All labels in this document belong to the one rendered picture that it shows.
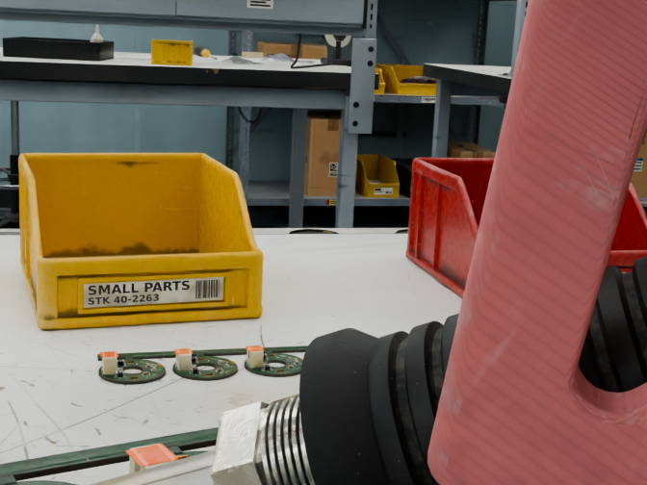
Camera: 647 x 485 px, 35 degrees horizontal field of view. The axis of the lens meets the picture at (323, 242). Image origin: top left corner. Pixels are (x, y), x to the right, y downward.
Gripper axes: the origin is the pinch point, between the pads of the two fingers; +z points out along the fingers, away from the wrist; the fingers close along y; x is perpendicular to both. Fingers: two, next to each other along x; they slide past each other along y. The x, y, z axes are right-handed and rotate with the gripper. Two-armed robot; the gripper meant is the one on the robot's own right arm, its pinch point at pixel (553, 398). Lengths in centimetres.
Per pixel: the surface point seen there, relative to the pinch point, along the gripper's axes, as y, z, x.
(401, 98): -410, 63, -56
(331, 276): -41.6, 15.0, -6.1
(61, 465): -4.4, 7.3, -4.8
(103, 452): -5.1, 7.1, -4.4
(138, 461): -3.8, 5.9, -3.6
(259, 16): -224, 37, -71
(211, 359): -26.4, 15.4, -6.9
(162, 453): -4.1, 5.7, -3.4
